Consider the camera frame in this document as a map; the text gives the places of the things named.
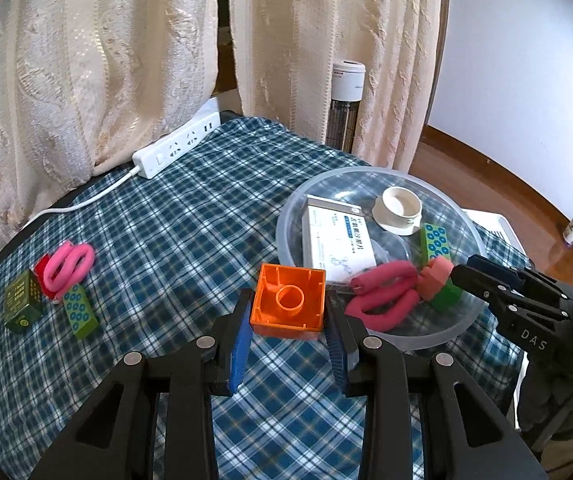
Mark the white power strip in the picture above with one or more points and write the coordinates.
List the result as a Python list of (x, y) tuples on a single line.
[(156, 157)]

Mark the orange toy brick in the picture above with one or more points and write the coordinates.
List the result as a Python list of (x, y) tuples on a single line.
[(289, 302)]

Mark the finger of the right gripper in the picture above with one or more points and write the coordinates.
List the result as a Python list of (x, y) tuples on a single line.
[(496, 292), (496, 267)]

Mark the pink green toy block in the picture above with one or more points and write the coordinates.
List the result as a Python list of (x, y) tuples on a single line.
[(435, 286)]

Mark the cream patterned curtain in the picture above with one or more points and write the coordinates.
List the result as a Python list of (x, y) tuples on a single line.
[(86, 83)]

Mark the clear plastic bowl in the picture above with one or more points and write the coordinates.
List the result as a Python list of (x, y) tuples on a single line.
[(424, 327)]

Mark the white slotted plastic basket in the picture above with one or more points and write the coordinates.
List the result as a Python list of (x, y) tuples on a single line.
[(497, 224)]

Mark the green blue dotted block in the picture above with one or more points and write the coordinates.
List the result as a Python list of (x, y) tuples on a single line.
[(82, 320), (434, 242)]

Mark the pink foam hair roller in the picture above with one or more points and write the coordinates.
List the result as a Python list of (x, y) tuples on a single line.
[(384, 295), (67, 267)]

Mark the green gold printed box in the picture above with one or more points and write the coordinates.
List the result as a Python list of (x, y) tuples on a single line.
[(22, 303)]

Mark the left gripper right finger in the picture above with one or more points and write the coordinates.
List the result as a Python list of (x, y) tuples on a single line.
[(464, 434)]

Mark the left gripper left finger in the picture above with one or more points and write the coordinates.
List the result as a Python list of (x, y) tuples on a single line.
[(112, 435)]

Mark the red toy brick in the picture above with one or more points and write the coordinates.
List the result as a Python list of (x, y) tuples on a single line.
[(39, 269)]

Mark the white medicine box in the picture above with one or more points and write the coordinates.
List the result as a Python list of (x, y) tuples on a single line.
[(336, 239)]

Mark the blue plaid tablecloth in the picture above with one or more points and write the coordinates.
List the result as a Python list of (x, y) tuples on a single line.
[(172, 255)]

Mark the white tower heater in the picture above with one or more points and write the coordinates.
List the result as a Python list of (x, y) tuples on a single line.
[(347, 87)]

